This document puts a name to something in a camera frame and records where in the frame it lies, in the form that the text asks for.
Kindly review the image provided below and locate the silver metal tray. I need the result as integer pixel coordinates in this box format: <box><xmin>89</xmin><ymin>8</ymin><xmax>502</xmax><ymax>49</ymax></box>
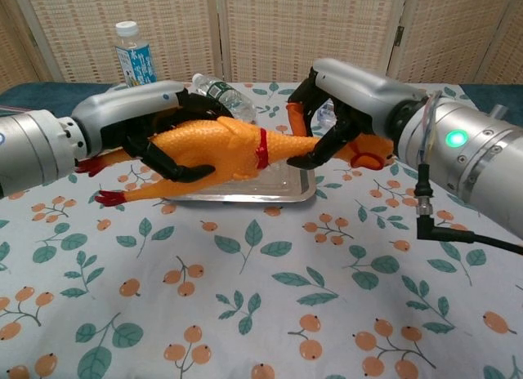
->
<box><xmin>163</xmin><ymin>166</ymin><xmax>318</xmax><ymax>205</ymax></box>

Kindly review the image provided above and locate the woven bamboo folding screen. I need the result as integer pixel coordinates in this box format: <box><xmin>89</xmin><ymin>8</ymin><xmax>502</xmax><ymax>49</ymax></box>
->
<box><xmin>0</xmin><ymin>0</ymin><xmax>523</xmax><ymax>95</ymax></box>

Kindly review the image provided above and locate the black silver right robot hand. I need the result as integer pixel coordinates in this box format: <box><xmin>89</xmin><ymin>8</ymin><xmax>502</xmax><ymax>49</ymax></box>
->
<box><xmin>284</xmin><ymin>58</ymin><xmax>427</xmax><ymax>171</ymax></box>

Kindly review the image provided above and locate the green label water bottle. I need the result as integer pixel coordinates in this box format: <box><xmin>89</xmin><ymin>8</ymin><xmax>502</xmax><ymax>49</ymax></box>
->
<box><xmin>191</xmin><ymin>73</ymin><xmax>257</xmax><ymax>123</ymax></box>

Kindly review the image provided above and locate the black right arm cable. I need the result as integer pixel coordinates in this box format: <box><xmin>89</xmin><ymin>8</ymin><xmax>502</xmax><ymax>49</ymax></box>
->
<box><xmin>413</xmin><ymin>162</ymin><xmax>523</xmax><ymax>256</ymax></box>

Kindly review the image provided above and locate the clear bluish water bottle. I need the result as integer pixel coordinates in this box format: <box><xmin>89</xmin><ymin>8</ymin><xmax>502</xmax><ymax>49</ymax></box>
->
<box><xmin>314</xmin><ymin>102</ymin><xmax>341</xmax><ymax>131</ymax></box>

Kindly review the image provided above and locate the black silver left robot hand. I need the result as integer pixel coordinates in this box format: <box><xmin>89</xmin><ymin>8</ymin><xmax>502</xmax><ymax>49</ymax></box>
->
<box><xmin>69</xmin><ymin>79</ymin><xmax>237</xmax><ymax>183</ymax></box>

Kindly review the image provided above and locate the leaf and berry print tablecloth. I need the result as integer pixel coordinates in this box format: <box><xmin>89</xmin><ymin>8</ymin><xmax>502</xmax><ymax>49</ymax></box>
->
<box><xmin>0</xmin><ymin>81</ymin><xmax>523</xmax><ymax>379</ymax></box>

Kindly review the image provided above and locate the orange rubber chicken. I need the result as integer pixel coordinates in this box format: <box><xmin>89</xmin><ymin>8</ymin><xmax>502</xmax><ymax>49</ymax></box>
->
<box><xmin>75</xmin><ymin>116</ymin><xmax>396</xmax><ymax>208</ymax></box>

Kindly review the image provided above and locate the blue label drink bottle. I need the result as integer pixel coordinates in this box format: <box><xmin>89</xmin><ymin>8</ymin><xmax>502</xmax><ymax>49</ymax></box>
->
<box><xmin>114</xmin><ymin>21</ymin><xmax>159</xmax><ymax>89</ymax></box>

